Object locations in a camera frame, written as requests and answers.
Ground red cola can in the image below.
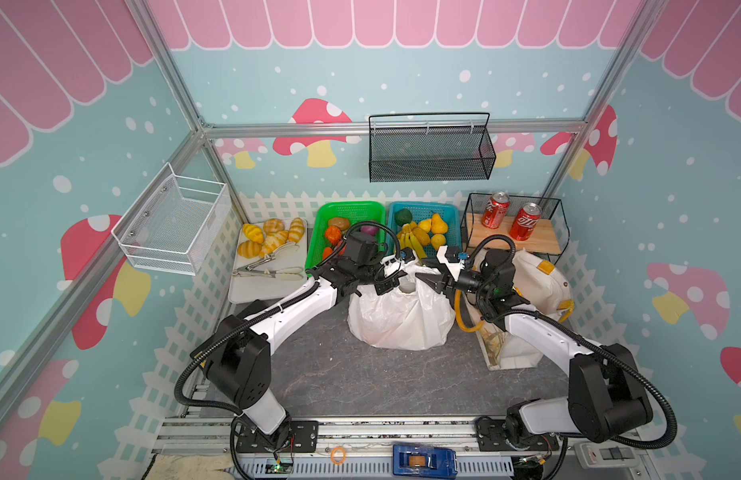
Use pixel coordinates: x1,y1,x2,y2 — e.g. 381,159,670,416
481,191,510,230
509,202,542,241

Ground left red cola can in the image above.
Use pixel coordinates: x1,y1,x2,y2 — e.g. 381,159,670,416
481,191,510,230

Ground grey switch box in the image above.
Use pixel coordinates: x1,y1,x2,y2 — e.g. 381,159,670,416
574,441,640,469

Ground striped bread loaf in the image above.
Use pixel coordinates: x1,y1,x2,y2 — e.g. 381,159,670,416
288,217,306,244

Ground green avocado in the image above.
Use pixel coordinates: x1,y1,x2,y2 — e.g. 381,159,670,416
393,208,413,227

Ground white cutting board tray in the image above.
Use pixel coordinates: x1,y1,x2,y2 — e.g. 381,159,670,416
228,219,308,304

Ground banana bunch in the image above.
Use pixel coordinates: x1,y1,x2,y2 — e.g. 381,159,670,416
397,226,427,259

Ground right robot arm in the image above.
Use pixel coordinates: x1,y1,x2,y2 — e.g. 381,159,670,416
420,234,678,450

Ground purple onion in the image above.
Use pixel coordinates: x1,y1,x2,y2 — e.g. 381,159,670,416
360,225,379,236

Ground brown potato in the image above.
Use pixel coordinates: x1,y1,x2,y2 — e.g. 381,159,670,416
328,217,352,232

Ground metal tongs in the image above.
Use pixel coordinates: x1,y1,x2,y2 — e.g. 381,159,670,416
242,242,300,271
232,267,304,281

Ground right red cola can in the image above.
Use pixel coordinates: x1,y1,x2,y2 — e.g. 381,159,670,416
509,202,542,241

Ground white wire wall basket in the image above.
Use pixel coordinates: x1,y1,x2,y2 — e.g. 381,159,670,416
112,164,232,276

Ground black wire wooden shelf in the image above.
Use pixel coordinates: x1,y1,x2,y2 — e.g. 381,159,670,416
458,192,571,265

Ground white plastic grocery bag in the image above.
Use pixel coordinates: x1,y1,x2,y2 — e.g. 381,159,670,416
348,264,455,351

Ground orange rubber band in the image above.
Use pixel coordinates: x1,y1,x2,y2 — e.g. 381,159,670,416
330,446,348,465

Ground round bread roll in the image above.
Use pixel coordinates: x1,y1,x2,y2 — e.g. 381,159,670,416
262,218,286,235

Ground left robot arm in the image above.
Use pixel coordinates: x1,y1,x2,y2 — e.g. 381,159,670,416
174,221,417,451

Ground white canvas tote bag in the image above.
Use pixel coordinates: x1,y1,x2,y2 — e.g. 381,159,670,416
474,249,574,371

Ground black mesh wall basket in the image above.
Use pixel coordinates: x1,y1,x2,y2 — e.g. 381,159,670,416
368,112,497,183

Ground green plastic basket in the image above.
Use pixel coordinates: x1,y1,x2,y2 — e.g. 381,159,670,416
304,201,386,269

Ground blue tape dispenser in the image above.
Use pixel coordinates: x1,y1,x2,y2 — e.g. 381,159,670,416
392,444,457,479

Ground yellow pear fruit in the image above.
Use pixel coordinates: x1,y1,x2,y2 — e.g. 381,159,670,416
430,214,449,235

